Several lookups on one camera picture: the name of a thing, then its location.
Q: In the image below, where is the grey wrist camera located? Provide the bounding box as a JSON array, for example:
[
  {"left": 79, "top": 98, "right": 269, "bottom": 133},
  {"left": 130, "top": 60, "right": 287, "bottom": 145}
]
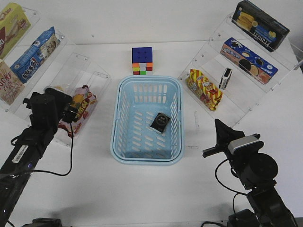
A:
[{"left": 228, "top": 134, "right": 264, "bottom": 155}]

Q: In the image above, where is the light blue plastic basket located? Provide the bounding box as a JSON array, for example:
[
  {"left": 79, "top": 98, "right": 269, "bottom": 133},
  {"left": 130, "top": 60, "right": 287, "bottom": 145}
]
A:
[{"left": 110, "top": 75, "right": 185, "bottom": 166}]

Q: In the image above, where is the multicolour puzzle cube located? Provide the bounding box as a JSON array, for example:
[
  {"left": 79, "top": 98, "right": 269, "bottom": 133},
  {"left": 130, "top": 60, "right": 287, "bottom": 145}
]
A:
[{"left": 132, "top": 47, "right": 153, "bottom": 75}]

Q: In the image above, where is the black blue cracker box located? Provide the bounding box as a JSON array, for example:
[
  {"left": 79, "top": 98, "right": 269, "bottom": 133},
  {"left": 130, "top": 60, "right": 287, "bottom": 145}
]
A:
[{"left": 232, "top": 0, "right": 290, "bottom": 52}]

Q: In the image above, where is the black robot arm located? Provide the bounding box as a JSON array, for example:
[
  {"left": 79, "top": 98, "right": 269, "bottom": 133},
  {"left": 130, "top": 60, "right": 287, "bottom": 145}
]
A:
[
  {"left": 0, "top": 87, "right": 72, "bottom": 227},
  {"left": 202, "top": 119, "right": 298, "bottom": 227}
]

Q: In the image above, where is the bread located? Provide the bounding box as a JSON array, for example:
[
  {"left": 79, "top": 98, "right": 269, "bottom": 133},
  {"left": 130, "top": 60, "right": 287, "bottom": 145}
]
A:
[{"left": 51, "top": 86, "right": 68, "bottom": 93}]

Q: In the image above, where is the beige pocky box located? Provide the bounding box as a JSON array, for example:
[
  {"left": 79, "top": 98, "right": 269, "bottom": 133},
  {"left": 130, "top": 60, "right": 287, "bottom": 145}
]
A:
[{"left": 0, "top": 60, "right": 25, "bottom": 105}]

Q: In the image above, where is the small black white box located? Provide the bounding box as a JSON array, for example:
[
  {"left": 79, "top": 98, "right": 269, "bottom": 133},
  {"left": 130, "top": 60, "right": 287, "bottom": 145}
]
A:
[{"left": 219, "top": 68, "right": 232, "bottom": 90}]

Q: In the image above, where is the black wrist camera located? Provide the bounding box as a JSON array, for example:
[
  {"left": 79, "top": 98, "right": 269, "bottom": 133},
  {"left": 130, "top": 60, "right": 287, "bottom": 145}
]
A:
[{"left": 62, "top": 106, "right": 78, "bottom": 123}]

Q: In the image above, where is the clear acrylic right shelf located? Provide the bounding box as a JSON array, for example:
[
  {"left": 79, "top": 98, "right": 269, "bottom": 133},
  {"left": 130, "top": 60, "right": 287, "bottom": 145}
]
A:
[{"left": 179, "top": 14, "right": 303, "bottom": 126}]

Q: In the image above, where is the black tissue packet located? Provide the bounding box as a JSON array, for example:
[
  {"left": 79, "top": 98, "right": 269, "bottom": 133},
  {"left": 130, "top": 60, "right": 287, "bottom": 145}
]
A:
[{"left": 150, "top": 112, "right": 170, "bottom": 134}]

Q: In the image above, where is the yellow red striped snack bag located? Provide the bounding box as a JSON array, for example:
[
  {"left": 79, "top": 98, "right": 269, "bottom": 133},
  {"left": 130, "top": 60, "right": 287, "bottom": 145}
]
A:
[{"left": 186, "top": 69, "right": 223, "bottom": 111}]

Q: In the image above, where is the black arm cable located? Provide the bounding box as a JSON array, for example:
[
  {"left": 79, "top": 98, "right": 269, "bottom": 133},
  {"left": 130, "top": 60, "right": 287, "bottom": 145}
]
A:
[
  {"left": 28, "top": 120, "right": 74, "bottom": 177},
  {"left": 214, "top": 158, "right": 249, "bottom": 213}
]

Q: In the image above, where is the clear acrylic shelf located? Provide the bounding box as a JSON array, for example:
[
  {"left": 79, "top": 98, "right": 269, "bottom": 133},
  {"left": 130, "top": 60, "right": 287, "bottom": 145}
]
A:
[
  {"left": 179, "top": 14, "right": 303, "bottom": 126},
  {"left": 0, "top": 4, "right": 112, "bottom": 146}
]

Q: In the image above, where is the clear acrylic left shelf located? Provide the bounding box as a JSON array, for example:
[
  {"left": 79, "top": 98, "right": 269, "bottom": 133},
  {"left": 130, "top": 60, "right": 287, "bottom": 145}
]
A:
[{"left": 0, "top": 4, "right": 112, "bottom": 146}]

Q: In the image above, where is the yellow green snack box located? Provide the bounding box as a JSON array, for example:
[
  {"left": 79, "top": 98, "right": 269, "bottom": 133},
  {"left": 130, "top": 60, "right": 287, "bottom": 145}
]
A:
[{"left": 0, "top": 2, "right": 31, "bottom": 60}]

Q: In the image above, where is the blue cookie bag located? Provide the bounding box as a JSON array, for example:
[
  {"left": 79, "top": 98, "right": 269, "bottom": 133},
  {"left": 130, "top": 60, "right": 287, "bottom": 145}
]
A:
[{"left": 10, "top": 26, "right": 61, "bottom": 84}]

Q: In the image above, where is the pink strawberry snack bag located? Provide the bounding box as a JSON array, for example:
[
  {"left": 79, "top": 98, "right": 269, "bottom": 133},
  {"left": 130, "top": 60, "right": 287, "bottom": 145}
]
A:
[{"left": 58, "top": 85, "right": 98, "bottom": 138}]

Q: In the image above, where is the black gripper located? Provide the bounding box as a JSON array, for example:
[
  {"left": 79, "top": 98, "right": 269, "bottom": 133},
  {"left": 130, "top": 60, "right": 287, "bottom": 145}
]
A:
[
  {"left": 202, "top": 119, "right": 245, "bottom": 158},
  {"left": 23, "top": 87, "right": 72, "bottom": 132}
]

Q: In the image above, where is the blue cookie box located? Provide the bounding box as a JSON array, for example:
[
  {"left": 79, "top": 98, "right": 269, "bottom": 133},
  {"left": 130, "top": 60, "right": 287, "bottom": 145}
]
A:
[{"left": 220, "top": 37, "right": 278, "bottom": 85}]

